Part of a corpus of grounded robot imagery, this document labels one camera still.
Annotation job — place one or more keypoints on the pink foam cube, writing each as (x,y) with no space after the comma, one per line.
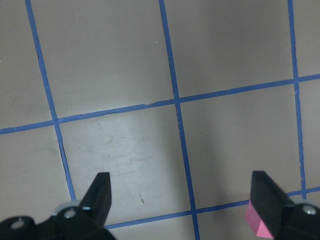
(255,222)

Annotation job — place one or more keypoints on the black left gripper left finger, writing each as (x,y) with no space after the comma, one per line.
(74,220)

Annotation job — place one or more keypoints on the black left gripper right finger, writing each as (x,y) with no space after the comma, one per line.
(285,218)

